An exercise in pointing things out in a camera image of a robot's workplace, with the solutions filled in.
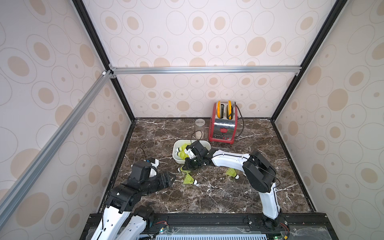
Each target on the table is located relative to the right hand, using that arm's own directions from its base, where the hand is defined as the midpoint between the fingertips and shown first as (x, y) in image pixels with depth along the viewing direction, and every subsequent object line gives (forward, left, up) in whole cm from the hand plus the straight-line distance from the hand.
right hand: (180, 173), depth 86 cm
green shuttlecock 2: (+14, +1, -2) cm, 14 cm away
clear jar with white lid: (+30, -10, +5) cm, 32 cm away
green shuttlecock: (+18, +1, -1) cm, 18 cm away
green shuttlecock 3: (+3, +1, -2) cm, 4 cm away
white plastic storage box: (+21, -15, +1) cm, 26 cm away
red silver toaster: (+29, -25, +13) cm, 41 cm away
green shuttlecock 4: (-3, -5, -1) cm, 6 cm away
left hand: (-10, 0, +15) cm, 18 cm away
